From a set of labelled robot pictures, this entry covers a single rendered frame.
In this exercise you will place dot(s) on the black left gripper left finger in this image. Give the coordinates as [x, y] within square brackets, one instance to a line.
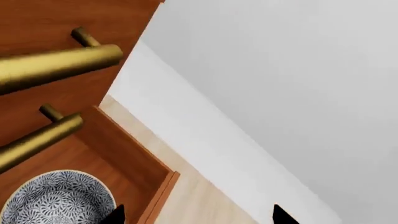
[117, 216]

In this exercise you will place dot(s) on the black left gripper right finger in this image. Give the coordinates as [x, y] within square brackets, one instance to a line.
[281, 217]

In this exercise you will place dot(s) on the blue white patterned bowl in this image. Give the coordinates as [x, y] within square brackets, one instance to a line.
[57, 198]

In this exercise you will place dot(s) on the open wooden cabinet drawer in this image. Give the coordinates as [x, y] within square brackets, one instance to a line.
[124, 163]

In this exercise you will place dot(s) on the brown wooden cabinet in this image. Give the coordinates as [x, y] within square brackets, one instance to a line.
[46, 70]

